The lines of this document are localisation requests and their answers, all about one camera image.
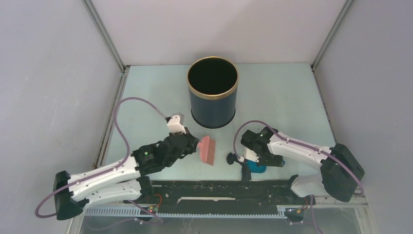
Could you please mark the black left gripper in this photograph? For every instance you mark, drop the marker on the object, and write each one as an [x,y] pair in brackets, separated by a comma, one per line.
[192,144]

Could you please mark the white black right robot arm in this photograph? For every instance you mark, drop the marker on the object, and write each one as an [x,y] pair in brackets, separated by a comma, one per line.
[337,170]

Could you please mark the black paper scrap by bin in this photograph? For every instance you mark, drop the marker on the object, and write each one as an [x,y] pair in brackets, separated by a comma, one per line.
[246,173]

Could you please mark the aluminium front rail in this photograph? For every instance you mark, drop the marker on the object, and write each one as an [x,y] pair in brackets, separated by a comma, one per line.
[326,201]

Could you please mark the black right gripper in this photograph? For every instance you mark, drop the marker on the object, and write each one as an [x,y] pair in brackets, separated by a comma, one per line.
[278,161]

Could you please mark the small electronics board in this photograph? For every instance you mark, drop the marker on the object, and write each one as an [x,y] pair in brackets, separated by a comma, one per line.
[152,209]
[293,211]

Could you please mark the black mounting base plate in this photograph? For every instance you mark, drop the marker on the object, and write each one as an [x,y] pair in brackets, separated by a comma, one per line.
[222,197]

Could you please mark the pink hand brush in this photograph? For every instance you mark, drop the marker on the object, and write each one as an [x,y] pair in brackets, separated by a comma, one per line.
[206,148]

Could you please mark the dark blue gold-rimmed bin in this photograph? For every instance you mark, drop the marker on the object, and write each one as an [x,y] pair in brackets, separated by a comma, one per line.
[212,84]

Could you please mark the grey slotted cable duct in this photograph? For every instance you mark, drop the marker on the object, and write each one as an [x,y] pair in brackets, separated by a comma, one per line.
[132,211]

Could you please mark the left aluminium frame post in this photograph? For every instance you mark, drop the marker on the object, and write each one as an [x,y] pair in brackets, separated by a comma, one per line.
[102,30]

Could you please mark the small electronics board right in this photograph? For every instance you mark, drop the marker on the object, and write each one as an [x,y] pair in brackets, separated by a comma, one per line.
[293,211]

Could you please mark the aluminium frame post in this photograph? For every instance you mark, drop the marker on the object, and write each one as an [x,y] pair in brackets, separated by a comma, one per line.
[102,30]
[332,32]

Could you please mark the small electronics board left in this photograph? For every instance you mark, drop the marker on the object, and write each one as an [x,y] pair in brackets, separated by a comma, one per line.
[152,209]

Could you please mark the right aluminium frame post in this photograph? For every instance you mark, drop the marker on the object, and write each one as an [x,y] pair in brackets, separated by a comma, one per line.
[332,32]

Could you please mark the blue dustpan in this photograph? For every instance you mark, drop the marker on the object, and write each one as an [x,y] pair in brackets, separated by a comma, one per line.
[255,168]

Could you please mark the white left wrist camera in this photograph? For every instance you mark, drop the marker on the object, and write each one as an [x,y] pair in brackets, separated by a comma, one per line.
[175,124]

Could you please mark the black paper scrap right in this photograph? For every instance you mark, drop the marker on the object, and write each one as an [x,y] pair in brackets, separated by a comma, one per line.
[231,158]

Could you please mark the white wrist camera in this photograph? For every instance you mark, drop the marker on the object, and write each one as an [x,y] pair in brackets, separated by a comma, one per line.
[175,124]
[250,155]

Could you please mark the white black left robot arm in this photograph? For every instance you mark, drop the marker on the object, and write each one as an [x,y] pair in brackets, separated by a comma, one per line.
[119,181]

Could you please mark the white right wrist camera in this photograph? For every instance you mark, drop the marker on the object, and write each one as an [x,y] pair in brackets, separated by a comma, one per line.
[250,155]

